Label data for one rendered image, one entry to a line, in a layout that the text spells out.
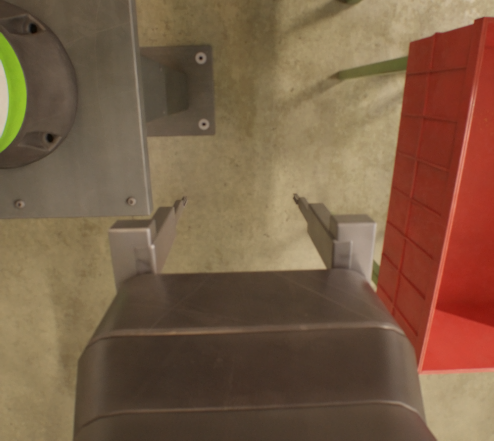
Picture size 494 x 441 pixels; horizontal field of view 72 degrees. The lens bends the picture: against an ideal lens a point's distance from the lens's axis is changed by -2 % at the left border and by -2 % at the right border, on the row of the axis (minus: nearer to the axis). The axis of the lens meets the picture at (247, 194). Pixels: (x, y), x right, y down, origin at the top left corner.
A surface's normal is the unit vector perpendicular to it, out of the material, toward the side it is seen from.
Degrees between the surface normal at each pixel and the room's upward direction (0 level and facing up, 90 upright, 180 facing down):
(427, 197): 90
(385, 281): 90
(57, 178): 0
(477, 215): 0
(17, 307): 0
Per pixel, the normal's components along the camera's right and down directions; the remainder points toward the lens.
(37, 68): 0.96, -0.13
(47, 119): 0.85, 0.48
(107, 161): 0.04, 0.28
